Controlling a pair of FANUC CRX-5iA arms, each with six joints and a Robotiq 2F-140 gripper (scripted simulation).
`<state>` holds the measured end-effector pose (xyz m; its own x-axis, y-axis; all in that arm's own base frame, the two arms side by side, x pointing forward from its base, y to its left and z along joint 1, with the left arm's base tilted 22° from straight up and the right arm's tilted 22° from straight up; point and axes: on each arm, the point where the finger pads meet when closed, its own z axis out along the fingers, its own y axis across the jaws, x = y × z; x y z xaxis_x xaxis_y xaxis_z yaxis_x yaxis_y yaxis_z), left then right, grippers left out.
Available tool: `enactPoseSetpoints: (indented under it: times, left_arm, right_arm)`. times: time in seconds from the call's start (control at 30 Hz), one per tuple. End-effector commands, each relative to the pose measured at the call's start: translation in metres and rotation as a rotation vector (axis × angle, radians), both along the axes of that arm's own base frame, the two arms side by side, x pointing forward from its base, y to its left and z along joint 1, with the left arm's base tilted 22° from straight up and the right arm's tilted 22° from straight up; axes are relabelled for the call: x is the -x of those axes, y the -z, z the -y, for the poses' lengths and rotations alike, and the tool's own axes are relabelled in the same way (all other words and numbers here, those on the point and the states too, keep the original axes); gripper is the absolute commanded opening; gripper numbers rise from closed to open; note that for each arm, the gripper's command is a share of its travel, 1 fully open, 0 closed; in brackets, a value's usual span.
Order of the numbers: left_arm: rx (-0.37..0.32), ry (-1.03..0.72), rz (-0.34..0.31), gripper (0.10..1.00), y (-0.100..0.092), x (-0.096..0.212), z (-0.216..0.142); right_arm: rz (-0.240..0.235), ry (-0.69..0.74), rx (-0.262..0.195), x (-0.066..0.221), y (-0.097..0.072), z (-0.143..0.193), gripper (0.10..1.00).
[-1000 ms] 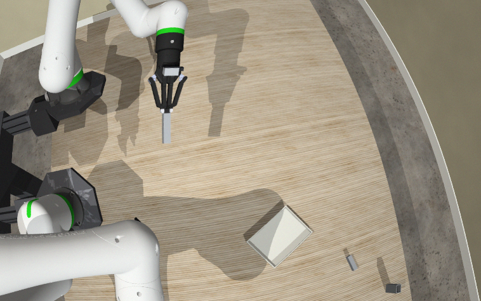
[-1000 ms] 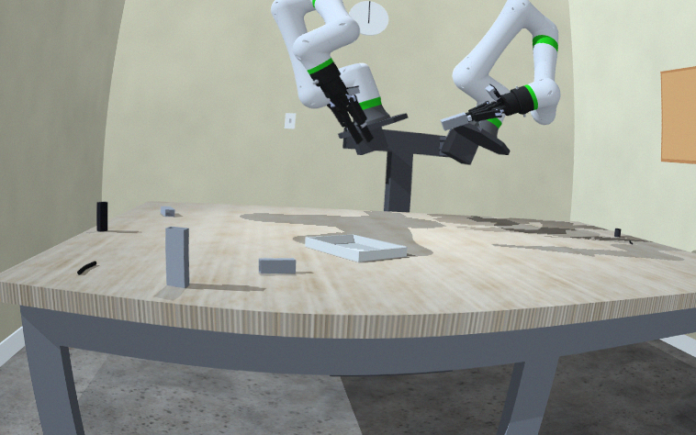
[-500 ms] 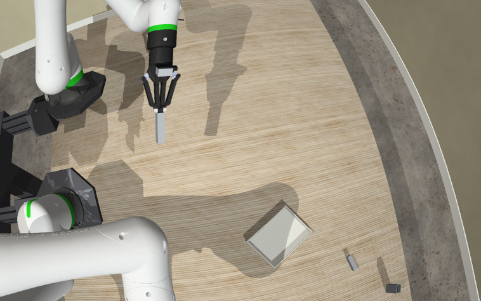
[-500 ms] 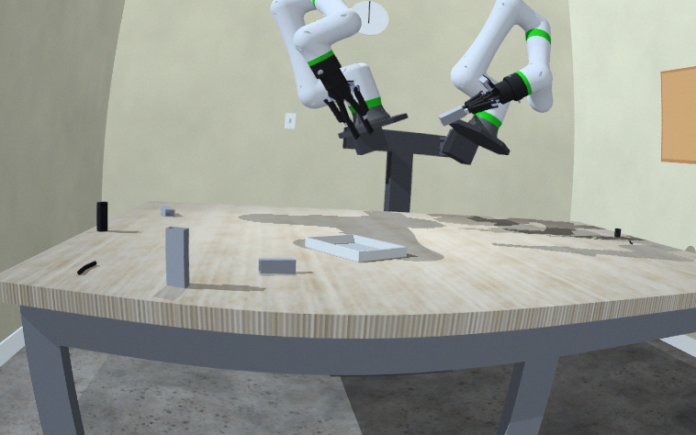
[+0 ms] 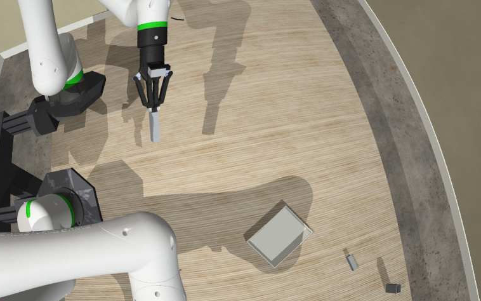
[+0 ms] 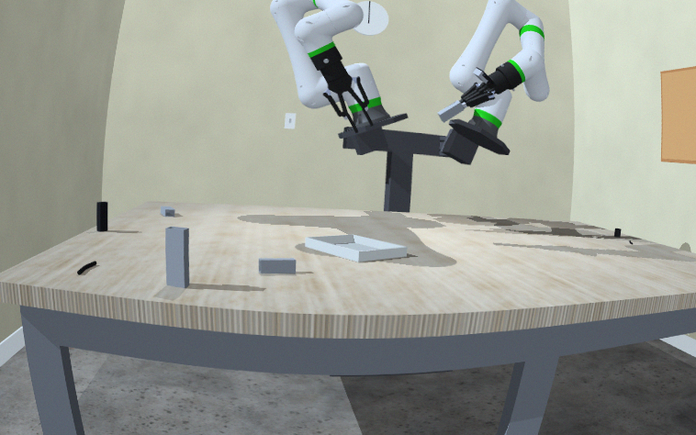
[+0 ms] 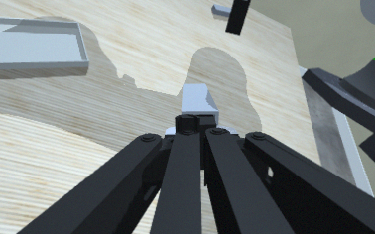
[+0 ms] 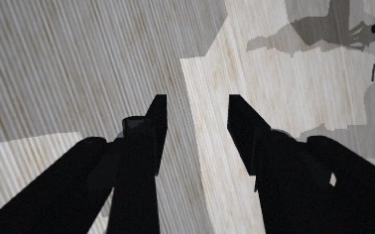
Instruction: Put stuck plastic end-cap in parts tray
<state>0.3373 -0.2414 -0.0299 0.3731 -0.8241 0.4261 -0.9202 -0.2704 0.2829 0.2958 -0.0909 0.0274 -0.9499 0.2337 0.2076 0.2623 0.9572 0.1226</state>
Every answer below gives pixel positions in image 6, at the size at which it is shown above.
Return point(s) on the black cylinder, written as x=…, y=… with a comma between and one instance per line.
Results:
x=101, y=216

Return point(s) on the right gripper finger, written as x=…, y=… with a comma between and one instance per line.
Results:
x=343, y=114
x=362, y=104

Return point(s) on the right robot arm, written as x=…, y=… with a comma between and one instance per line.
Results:
x=309, y=41

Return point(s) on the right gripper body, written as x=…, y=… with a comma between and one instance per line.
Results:
x=336, y=75

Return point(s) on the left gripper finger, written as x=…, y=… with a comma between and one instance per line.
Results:
x=472, y=89
x=479, y=98

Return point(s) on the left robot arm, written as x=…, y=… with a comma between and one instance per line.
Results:
x=527, y=64

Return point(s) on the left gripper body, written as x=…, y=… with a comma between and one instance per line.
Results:
x=498, y=83

